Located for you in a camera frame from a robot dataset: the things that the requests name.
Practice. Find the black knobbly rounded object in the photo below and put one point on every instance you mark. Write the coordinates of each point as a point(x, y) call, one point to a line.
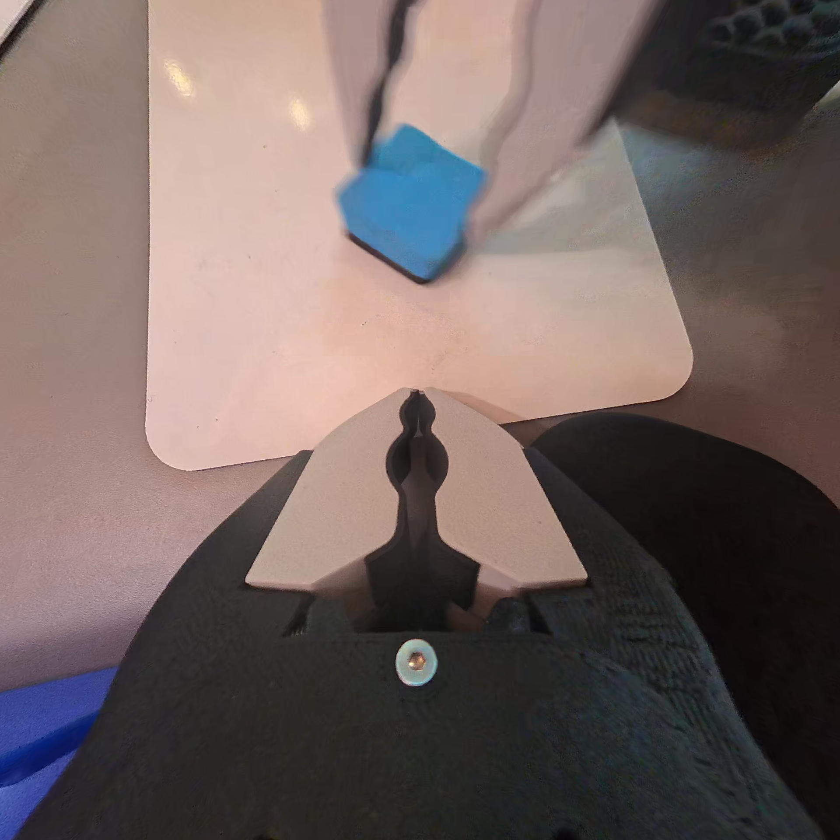
point(755, 59)

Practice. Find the white table sign stand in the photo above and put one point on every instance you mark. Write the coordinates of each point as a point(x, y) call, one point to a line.
point(11, 16)

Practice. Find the white whiteboard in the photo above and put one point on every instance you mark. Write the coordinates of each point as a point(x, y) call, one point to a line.
point(263, 315)

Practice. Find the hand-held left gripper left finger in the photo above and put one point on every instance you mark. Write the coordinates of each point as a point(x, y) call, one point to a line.
point(328, 525)

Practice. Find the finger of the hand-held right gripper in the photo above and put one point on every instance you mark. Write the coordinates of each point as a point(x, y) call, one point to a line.
point(355, 66)
point(565, 92)

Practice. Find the blue whiteboard eraser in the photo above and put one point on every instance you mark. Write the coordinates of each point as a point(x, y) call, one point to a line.
point(414, 204)

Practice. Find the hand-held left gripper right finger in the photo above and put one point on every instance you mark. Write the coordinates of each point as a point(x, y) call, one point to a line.
point(512, 525)

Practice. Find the blue plastic bin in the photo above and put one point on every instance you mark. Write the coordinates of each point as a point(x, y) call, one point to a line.
point(46, 729)

